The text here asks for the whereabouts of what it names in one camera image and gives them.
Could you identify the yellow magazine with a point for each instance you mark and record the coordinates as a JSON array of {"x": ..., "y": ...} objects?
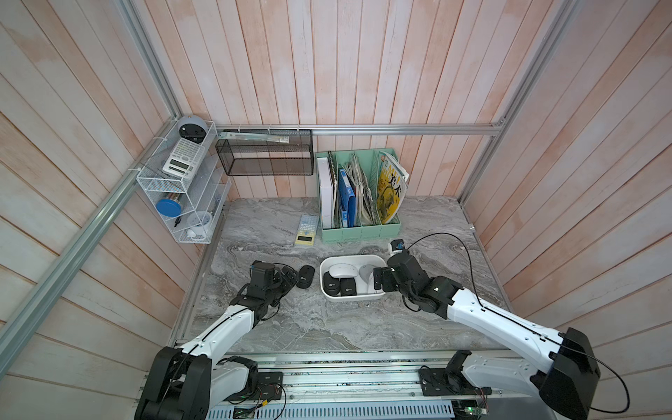
[{"x": 391, "y": 186}]

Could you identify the blue lid jar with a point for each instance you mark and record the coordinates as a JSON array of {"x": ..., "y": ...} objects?
[{"x": 170, "y": 205}]

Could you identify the white binder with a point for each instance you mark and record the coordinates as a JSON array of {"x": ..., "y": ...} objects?
[{"x": 326, "y": 192}]

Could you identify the newspapers in organizer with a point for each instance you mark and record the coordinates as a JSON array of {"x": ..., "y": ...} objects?
[{"x": 365, "y": 214}]

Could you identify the white mouse wide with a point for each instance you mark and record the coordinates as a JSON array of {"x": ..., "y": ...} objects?
[{"x": 343, "y": 271}]

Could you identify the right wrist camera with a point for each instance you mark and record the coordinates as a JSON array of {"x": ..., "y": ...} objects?
[{"x": 396, "y": 246}]

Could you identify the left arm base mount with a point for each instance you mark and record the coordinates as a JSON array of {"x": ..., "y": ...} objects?
[{"x": 265, "y": 385}]

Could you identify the white wire wall shelf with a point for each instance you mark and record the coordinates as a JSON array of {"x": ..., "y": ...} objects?
[{"x": 206, "y": 191}]

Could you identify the white mouse slim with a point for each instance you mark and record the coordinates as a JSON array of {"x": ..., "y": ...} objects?
[{"x": 366, "y": 273}]

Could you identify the white calculator on shelf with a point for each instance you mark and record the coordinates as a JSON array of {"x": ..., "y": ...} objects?
[{"x": 185, "y": 159}]

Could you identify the black mouse wide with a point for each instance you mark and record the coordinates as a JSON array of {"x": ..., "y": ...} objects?
[{"x": 348, "y": 287}]

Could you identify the green file organizer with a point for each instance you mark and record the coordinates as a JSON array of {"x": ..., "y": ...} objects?
[{"x": 368, "y": 161}]

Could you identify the black mesh wall basket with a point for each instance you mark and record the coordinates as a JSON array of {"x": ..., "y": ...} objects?
[{"x": 268, "y": 159}]

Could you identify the black mouse with logo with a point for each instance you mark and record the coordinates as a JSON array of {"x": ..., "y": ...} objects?
[{"x": 331, "y": 286}]

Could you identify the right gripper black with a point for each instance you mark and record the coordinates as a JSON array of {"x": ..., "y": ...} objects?
[{"x": 386, "y": 274}]

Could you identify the blue folder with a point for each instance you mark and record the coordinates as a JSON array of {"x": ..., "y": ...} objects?
[{"x": 347, "y": 200}]

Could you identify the yellow blue calculator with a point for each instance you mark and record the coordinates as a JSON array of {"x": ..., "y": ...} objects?
[{"x": 307, "y": 231}]

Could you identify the round white black clock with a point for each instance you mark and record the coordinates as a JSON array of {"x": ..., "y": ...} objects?
[{"x": 192, "y": 128}]

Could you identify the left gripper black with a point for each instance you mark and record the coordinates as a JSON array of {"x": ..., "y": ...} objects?
[{"x": 287, "y": 285}]

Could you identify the white ceramic cup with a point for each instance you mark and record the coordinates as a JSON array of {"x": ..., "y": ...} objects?
[{"x": 199, "y": 225}]

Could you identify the black mouse plain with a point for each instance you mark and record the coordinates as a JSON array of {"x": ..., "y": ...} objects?
[{"x": 306, "y": 275}]

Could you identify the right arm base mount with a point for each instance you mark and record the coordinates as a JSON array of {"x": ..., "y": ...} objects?
[{"x": 450, "y": 380}]

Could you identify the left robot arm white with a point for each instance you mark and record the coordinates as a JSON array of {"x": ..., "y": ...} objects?
[{"x": 187, "y": 381}]

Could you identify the white storage box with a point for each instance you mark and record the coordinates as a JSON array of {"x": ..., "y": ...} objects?
[{"x": 363, "y": 293}]

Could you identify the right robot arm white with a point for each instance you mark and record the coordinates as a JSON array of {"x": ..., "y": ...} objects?
[{"x": 560, "y": 368}]

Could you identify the paper pack on basket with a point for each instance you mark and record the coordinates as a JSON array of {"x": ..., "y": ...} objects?
[{"x": 238, "y": 136}]

